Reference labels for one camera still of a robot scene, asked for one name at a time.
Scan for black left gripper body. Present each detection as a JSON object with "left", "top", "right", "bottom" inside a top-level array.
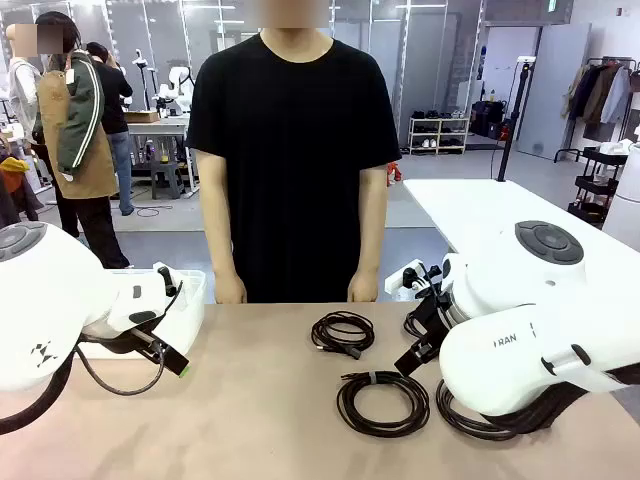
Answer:
[{"left": 84, "top": 327, "right": 154, "bottom": 359}]

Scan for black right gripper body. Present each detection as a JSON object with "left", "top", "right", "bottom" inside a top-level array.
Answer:
[{"left": 413, "top": 289, "right": 454, "bottom": 351}]

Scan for thin cable grey tie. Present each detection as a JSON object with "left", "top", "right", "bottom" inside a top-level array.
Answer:
[{"left": 335, "top": 369, "right": 431, "bottom": 440}]

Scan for small black cable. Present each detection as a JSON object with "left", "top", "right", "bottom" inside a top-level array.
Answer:
[{"left": 310, "top": 310, "right": 376, "bottom": 361}]

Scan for person's left hand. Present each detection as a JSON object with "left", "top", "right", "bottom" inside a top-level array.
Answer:
[{"left": 346, "top": 269, "right": 380, "bottom": 303}]

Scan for person's right hand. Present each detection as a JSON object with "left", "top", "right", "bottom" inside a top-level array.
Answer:
[{"left": 213, "top": 272, "right": 249, "bottom": 305}]

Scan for clear plastic storage bin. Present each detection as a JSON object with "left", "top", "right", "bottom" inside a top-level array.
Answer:
[{"left": 74, "top": 268, "right": 208, "bottom": 360}]

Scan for white table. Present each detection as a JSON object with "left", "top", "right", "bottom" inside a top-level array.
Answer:
[{"left": 402, "top": 177, "right": 640, "bottom": 281}]

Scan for grey plastic stool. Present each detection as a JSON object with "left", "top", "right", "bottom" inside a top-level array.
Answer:
[{"left": 150, "top": 160, "right": 184, "bottom": 200}]

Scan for dark garment on stand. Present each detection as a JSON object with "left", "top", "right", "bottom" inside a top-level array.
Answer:
[{"left": 0, "top": 169, "right": 44, "bottom": 229}]

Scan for white shoe rack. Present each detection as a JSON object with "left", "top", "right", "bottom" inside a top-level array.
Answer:
[{"left": 408, "top": 115, "right": 472, "bottom": 156}]

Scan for person's black t-shirt torso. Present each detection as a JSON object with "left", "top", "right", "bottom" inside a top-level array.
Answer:
[{"left": 185, "top": 32, "right": 403, "bottom": 305}]

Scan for orange cloth bundle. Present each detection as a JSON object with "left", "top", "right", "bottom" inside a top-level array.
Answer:
[{"left": 0, "top": 155, "right": 31, "bottom": 194}]

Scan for black bags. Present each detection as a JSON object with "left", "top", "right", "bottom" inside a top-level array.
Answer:
[{"left": 469, "top": 99, "right": 512, "bottom": 141}]

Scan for black utility cart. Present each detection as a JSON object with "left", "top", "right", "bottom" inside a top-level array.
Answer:
[{"left": 567, "top": 144, "right": 630, "bottom": 227}]

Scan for white workbench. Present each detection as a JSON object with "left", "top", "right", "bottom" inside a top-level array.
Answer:
[{"left": 124, "top": 117, "right": 199, "bottom": 197}]

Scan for woman in brown apron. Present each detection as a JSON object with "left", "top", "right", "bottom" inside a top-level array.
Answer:
[{"left": 30, "top": 10, "right": 132, "bottom": 271}]

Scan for man in black sweater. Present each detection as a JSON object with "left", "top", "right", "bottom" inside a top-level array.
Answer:
[{"left": 85, "top": 42, "right": 136, "bottom": 217}]

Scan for grey partition panel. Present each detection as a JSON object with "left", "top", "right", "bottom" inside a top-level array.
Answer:
[{"left": 516, "top": 22, "right": 592, "bottom": 161}]

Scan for white shirted mannequin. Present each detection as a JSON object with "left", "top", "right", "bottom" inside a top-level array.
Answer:
[{"left": 3, "top": 23, "right": 44, "bottom": 146}]

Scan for clothes rack with coats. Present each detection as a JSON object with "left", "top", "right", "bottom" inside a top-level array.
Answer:
[{"left": 553, "top": 56, "right": 640, "bottom": 164}]

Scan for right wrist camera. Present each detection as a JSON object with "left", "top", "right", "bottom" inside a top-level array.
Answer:
[{"left": 401, "top": 267, "right": 442, "bottom": 291}]

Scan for thin black gripper wire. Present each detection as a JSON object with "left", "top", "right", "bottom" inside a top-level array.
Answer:
[{"left": 74, "top": 344, "right": 166, "bottom": 397}]

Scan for left arm black hose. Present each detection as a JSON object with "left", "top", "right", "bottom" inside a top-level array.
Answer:
[{"left": 0, "top": 349, "right": 77, "bottom": 436}]

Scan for arm black hose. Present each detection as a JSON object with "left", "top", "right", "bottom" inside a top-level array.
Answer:
[
  {"left": 479, "top": 383, "right": 601, "bottom": 437},
  {"left": 0, "top": 349, "right": 77, "bottom": 436}
]

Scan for right arm black hose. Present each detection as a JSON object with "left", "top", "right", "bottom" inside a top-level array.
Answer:
[{"left": 479, "top": 383, "right": 601, "bottom": 437}]

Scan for black pole with white camera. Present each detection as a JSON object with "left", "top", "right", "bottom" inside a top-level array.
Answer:
[{"left": 496, "top": 55, "right": 537, "bottom": 183}]

